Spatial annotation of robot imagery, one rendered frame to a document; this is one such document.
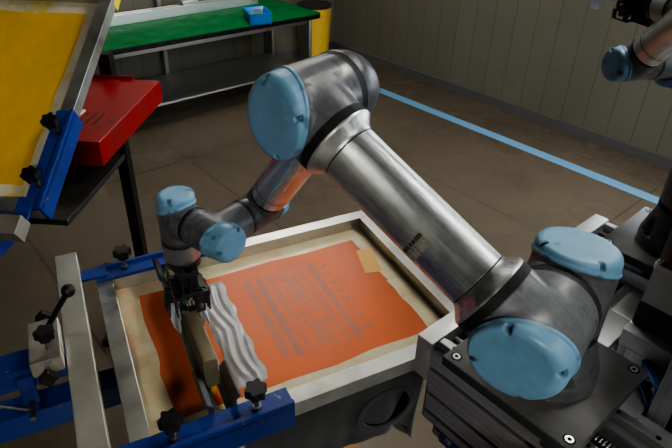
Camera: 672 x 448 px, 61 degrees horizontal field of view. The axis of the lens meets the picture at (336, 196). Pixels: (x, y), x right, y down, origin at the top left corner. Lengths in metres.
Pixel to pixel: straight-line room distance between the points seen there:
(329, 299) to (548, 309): 0.85
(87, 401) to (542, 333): 0.84
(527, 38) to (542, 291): 4.59
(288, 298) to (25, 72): 1.03
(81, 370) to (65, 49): 1.03
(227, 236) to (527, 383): 0.57
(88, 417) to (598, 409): 0.85
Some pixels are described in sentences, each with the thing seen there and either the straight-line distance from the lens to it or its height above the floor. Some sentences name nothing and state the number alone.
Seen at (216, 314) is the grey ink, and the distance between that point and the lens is 1.44.
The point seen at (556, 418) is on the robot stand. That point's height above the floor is 1.26.
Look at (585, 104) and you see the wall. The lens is 5.07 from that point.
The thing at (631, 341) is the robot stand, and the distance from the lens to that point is 1.10.
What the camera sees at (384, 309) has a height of 0.95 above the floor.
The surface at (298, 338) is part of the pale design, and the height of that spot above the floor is 0.95.
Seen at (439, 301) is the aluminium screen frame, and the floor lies 0.99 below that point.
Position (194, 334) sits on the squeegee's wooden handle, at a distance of 1.25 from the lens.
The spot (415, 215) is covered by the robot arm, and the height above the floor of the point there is 1.54.
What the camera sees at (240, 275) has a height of 0.95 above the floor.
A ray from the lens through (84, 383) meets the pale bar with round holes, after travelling 1.24.
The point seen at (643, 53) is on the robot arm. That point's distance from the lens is 1.34.
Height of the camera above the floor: 1.92
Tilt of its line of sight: 31 degrees down
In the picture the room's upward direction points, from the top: 2 degrees clockwise
